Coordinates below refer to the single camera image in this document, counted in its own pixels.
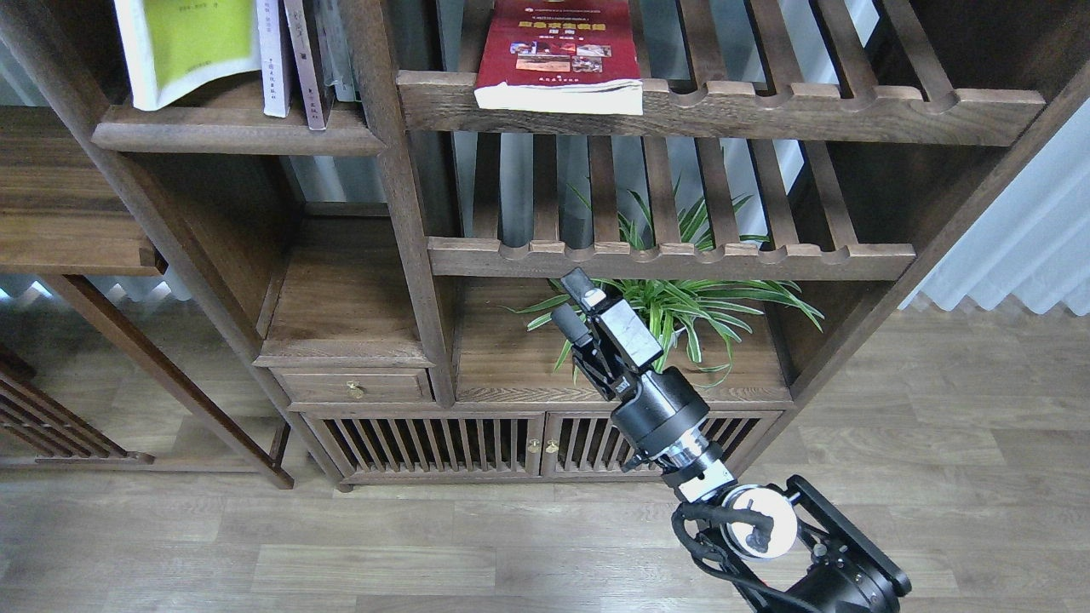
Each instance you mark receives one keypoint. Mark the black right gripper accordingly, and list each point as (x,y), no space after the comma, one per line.
(611,347)

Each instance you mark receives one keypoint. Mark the white and lilac book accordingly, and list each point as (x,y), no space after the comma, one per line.
(274,43)

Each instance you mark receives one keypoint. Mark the yellow-green book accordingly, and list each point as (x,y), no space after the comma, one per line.
(173,47)

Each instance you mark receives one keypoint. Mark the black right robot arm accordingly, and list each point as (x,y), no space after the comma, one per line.
(784,549)

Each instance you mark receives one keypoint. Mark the upright white books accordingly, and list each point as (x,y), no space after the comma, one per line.
(322,57)

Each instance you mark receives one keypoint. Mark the right slatted cabinet door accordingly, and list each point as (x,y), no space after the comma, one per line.
(585,445)

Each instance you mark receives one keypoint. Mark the slatted cabinet door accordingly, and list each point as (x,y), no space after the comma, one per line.
(431,446)
(585,445)

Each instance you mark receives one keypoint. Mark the green spider plant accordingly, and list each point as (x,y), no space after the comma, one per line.
(667,306)

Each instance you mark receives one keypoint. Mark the dark wooden bookshelf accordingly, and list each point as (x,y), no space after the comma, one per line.
(849,164)

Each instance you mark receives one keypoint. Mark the left slatted cabinet door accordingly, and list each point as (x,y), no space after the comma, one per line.
(431,446)

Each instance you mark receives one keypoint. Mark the red book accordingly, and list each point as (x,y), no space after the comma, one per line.
(560,57)

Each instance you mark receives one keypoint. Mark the small wooden drawer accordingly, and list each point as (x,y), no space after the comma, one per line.
(354,385)

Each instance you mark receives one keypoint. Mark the white curtain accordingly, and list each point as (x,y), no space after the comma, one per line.
(1031,244)

